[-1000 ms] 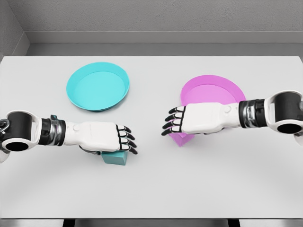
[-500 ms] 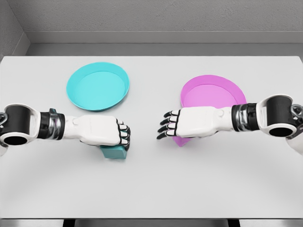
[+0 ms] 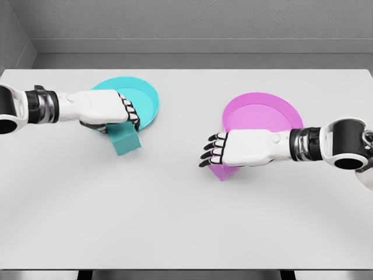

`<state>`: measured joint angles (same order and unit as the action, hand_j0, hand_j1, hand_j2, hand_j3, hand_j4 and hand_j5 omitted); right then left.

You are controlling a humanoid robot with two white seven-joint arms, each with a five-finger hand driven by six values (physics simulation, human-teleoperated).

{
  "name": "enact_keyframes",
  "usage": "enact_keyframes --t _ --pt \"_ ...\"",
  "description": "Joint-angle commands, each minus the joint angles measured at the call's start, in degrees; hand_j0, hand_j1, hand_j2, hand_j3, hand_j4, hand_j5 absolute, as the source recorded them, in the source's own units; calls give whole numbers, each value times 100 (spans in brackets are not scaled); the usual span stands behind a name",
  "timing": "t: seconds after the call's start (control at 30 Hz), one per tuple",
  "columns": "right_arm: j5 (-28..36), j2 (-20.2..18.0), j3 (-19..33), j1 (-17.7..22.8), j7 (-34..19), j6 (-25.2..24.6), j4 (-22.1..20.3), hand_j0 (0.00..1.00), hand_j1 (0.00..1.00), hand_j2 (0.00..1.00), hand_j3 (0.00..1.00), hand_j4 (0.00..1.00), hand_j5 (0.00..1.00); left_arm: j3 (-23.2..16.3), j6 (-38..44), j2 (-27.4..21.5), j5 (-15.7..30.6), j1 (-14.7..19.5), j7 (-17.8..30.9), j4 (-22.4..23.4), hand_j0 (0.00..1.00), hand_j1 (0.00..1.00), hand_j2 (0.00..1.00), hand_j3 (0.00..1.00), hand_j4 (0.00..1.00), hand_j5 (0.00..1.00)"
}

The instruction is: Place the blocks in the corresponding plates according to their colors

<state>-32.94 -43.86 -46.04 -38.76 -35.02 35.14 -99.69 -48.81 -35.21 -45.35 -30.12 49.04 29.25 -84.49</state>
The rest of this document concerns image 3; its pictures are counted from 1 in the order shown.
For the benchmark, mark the cyan block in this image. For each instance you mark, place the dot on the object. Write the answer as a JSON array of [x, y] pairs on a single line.
[[124, 140]]

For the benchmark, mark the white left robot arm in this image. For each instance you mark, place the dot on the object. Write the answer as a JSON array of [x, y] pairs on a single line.
[[35, 106]]

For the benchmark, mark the cyan round plate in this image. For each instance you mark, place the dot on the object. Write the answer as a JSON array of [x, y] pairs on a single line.
[[142, 96]]

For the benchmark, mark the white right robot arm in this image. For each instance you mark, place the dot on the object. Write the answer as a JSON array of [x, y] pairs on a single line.
[[329, 144]]

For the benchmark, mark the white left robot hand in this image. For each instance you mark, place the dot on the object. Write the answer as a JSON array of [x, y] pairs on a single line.
[[100, 106]]

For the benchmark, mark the pink block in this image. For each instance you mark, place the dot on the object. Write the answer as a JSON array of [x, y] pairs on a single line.
[[223, 172]]

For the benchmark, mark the pink round plate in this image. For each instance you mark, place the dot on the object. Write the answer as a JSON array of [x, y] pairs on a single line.
[[259, 112]]

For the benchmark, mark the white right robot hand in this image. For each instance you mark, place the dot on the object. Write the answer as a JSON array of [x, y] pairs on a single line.
[[247, 147]]

